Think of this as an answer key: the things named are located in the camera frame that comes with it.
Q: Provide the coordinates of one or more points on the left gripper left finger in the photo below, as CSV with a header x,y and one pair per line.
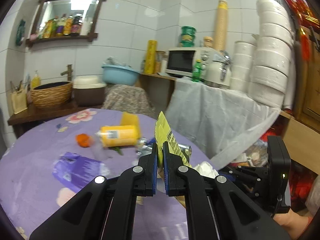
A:
x,y
104,208

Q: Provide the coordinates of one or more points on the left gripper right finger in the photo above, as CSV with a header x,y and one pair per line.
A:
x,y
216,208

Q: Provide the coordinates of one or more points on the white tissue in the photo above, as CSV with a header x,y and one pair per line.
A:
x,y
206,170

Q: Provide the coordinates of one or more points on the purple snack bag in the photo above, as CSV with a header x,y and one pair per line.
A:
x,y
75,171

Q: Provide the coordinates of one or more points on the orange peel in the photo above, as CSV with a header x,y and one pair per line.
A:
x,y
84,140

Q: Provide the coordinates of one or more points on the crushed silver can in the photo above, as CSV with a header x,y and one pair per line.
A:
x,y
144,146

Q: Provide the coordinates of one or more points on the yellow cylindrical snack can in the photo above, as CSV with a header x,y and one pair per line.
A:
x,y
117,136

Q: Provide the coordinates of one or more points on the yellow snack wrapper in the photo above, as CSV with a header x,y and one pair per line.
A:
x,y
168,139

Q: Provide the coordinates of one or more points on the yellow foam fruit net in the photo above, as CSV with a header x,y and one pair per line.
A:
x,y
128,119

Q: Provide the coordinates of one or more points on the person's hand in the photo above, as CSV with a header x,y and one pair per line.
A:
x,y
293,223

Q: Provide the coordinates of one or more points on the green vegetable scrap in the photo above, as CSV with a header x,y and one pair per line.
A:
x,y
117,149

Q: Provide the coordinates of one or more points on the purple floral tablecloth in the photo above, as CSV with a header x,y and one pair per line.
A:
x,y
46,167

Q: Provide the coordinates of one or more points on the white plastic sheet cover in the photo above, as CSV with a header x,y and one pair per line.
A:
x,y
222,123

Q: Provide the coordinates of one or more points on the floral patterned cloth cover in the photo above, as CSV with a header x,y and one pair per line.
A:
x,y
128,99

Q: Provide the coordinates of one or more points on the brown and white container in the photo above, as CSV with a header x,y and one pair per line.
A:
x,y
88,91

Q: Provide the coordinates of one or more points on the dark wooden counter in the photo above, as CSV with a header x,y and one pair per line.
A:
x,y
33,116

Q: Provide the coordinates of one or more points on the woven basket sink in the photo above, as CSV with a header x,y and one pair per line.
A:
x,y
52,95

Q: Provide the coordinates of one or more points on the white electric kettle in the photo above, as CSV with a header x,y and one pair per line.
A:
x,y
218,73

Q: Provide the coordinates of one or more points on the green soda bottle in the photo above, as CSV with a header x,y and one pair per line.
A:
x,y
197,71

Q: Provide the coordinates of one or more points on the light blue plastic basin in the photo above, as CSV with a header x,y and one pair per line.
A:
x,y
119,75

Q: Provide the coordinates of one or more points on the stack of white bowls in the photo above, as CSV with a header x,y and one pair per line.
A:
x,y
271,63

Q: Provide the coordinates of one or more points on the beige utensil holder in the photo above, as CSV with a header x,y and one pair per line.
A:
x,y
18,98

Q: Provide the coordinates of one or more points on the yellow soap dispenser bottle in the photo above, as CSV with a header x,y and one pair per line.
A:
x,y
36,81

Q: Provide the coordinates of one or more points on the brass faucet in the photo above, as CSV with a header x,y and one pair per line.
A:
x,y
68,72

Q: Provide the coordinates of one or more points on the white microwave oven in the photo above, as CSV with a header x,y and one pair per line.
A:
x,y
181,60

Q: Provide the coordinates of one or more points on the tall stack paper cups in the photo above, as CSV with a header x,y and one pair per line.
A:
x,y
220,26

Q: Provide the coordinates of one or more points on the green instant noodle cups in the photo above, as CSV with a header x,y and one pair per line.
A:
x,y
187,36

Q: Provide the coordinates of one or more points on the wooden framed wall shelf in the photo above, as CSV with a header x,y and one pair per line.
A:
x,y
57,20

